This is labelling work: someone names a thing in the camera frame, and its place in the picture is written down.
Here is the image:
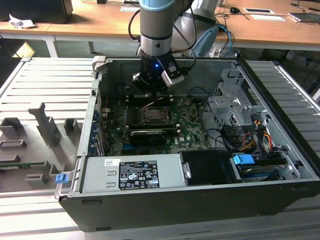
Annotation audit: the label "wooden desk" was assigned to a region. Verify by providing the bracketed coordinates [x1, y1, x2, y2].
[0, 0, 320, 59]

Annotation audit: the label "green motherboard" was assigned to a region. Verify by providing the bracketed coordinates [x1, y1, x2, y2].
[99, 94, 213, 156]

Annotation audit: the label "crumpled white paper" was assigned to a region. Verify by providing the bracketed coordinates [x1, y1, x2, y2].
[8, 13, 36, 30]

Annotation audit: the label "black equipment box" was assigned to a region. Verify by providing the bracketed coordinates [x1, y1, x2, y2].
[0, 0, 74, 25]

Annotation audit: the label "metal wire locking lever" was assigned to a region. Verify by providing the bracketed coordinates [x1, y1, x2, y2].
[141, 97, 166, 109]

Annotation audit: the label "grey laptop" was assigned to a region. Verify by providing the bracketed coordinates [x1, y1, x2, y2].
[288, 11, 320, 25]

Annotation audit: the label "blue case latch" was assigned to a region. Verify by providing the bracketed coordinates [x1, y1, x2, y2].
[55, 173, 70, 185]

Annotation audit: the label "silver metal drive cage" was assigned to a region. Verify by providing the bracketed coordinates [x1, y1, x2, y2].
[207, 68, 273, 133]

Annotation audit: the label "graphics card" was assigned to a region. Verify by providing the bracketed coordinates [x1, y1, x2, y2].
[129, 129, 168, 147]

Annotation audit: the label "hard disk in blue carrier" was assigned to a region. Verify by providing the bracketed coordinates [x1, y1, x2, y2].
[229, 152, 287, 182]

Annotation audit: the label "black and grey PC case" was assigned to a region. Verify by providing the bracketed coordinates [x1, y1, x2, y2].
[57, 55, 320, 233]

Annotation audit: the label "metal socket cover frame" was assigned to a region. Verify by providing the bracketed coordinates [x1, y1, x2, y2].
[141, 106, 173, 125]

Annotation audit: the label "CPU socket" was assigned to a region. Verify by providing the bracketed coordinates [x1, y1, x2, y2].
[139, 104, 175, 125]

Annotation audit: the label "black plastic shroud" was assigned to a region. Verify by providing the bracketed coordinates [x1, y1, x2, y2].
[179, 149, 233, 186]

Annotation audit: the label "grey power supply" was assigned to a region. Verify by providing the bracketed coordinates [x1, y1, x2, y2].
[80, 153, 189, 195]

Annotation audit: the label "white paper sheet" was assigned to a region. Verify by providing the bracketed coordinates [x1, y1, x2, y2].
[250, 14, 287, 22]

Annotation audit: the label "green RAM stick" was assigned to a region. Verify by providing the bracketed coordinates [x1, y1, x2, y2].
[0, 161, 35, 170]

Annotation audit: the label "orange and yellow wires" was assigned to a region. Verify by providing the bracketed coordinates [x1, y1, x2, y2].
[238, 119, 273, 152]

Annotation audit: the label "wrist camera with black bracket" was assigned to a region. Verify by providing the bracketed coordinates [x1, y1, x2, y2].
[160, 60, 186, 88]

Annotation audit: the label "grey parts rack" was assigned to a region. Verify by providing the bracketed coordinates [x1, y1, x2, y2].
[0, 101, 86, 193]

